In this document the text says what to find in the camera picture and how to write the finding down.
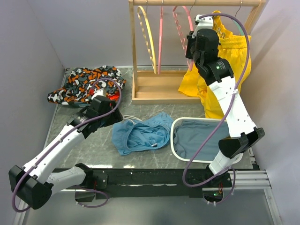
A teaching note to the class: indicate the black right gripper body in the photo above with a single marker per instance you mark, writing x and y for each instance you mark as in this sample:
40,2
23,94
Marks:
195,54

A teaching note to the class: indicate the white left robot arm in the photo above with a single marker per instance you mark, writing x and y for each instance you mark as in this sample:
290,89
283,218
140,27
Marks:
36,181

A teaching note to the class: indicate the white perforated laundry basket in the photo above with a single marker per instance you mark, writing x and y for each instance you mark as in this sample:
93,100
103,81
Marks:
182,145

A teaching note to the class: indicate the yellow shorts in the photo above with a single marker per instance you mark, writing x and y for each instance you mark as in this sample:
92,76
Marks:
234,50

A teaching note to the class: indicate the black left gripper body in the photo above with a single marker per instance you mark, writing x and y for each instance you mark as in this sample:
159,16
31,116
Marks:
110,119

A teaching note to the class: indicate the green hanger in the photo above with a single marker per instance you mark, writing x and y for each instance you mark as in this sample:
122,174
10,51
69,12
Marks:
220,29

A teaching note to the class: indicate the grey bin with red cloth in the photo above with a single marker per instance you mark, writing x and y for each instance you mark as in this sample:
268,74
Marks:
114,97

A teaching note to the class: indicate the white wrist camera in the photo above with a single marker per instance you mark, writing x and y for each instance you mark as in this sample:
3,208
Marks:
99,92
203,23

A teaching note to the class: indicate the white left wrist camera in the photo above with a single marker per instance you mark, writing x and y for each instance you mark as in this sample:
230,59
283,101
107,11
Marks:
99,92

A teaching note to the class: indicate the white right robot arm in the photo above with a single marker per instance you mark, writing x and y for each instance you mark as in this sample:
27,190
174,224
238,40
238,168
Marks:
243,132

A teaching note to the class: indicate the wooden clothes rack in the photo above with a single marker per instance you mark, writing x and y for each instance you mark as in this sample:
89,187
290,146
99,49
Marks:
157,89

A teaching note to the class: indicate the yellow hanger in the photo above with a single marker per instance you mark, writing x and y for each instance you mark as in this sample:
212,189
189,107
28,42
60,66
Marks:
147,34

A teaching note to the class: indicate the orange black patterned shorts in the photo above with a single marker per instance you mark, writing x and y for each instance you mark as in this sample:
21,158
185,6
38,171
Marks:
82,82

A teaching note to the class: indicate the light blue shorts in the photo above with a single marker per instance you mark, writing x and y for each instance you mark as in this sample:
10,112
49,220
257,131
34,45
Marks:
136,135

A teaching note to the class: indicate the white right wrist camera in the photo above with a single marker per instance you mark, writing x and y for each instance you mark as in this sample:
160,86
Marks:
203,23

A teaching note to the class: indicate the grey-blue cloth in basket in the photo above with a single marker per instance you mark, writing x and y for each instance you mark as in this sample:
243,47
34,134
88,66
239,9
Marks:
199,140

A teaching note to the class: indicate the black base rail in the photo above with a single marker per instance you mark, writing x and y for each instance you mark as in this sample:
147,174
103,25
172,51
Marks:
148,183

